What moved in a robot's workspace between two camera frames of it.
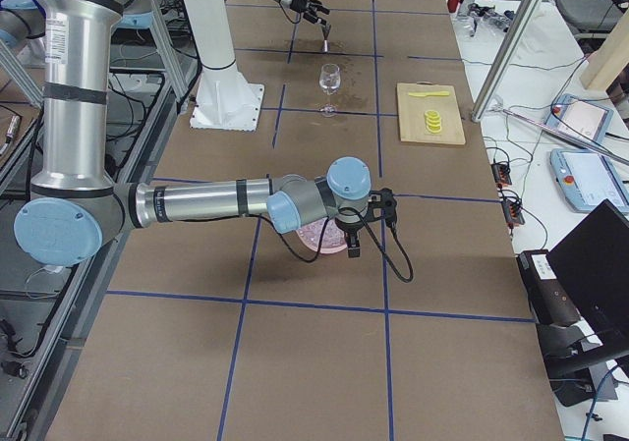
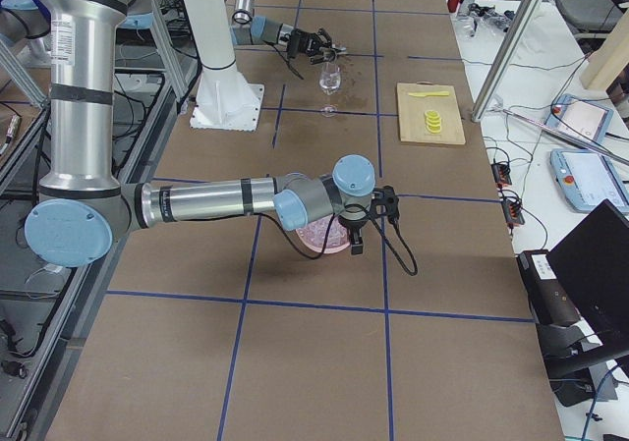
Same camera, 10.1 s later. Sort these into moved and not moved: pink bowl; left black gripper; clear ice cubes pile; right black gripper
Moved: left black gripper
Not moved: clear ice cubes pile; right black gripper; pink bowl
